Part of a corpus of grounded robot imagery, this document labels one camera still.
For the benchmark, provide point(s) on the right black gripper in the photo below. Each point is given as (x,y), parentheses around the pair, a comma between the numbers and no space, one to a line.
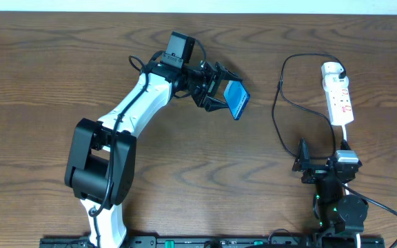
(315,171)

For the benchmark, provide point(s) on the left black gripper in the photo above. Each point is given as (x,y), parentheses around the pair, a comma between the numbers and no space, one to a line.
(206,85)

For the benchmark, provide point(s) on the blue Galaxy smartphone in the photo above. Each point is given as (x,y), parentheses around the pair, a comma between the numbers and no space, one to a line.
(236,97)

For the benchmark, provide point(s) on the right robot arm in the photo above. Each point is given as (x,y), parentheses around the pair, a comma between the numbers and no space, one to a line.
(341,213)

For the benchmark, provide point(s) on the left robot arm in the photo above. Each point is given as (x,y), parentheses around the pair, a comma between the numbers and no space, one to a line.
(102,156)

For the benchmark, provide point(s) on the white USB charger adapter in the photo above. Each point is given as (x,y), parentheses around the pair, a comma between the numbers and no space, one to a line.
(333,68)

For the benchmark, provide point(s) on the white power strip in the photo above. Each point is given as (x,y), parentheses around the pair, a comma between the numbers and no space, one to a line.
(339,104)

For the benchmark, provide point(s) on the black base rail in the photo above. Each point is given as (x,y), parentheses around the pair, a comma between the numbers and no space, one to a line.
(280,238)

